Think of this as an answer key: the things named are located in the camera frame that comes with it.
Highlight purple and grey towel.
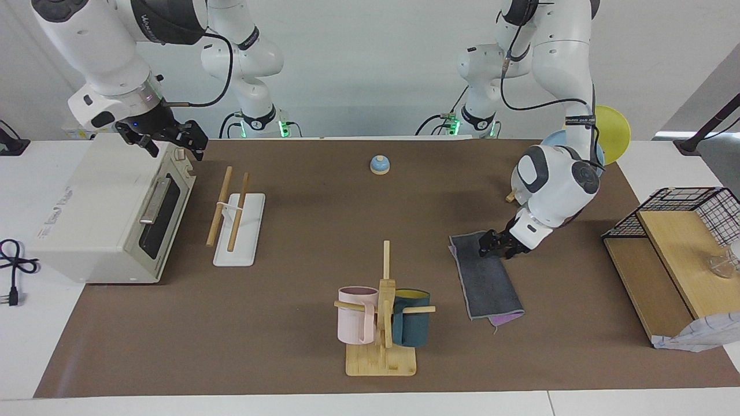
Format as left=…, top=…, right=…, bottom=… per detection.
left=449, top=231, right=526, bottom=328

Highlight white rack with wooden bars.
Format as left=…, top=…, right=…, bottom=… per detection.
left=206, top=166, right=267, bottom=268

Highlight cream toaster oven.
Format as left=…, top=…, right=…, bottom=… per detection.
left=27, top=133, right=197, bottom=285

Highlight dark teal mug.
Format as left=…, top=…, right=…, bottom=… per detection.
left=392, top=289, right=431, bottom=348

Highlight light blue plate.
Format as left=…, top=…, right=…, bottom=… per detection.
left=542, top=129, right=605, bottom=169

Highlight pink mug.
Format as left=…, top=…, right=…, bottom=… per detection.
left=337, top=286, right=379, bottom=346

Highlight wooden mug tree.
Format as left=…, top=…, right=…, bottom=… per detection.
left=334, top=240, right=436, bottom=377

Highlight yellow plate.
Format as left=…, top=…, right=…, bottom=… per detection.
left=593, top=105, right=631, bottom=165

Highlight wooden shelf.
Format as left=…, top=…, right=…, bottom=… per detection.
left=602, top=209, right=740, bottom=347

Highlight brown table mat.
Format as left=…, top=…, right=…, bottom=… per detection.
left=34, top=139, right=740, bottom=398

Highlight clear glass cup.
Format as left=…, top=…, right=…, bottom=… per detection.
left=708, top=240, right=740, bottom=279

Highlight marbled paper sheet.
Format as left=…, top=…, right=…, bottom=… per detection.
left=652, top=312, right=740, bottom=352

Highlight black right base cables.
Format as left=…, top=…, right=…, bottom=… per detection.
left=219, top=112, right=246, bottom=139

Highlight black base cables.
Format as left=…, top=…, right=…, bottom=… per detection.
left=415, top=87, right=470, bottom=137
left=219, top=112, right=246, bottom=139

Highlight black left base cables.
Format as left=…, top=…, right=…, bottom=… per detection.
left=415, top=87, right=470, bottom=137

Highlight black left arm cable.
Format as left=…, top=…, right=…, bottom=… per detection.
left=499, top=23, right=597, bottom=148

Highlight black clamp mount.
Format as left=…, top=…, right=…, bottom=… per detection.
left=0, top=120, right=31, bottom=157

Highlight black power cable with plug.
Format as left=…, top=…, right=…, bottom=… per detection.
left=0, top=239, right=40, bottom=307

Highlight black wire basket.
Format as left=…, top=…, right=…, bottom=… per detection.
left=601, top=187, right=740, bottom=246

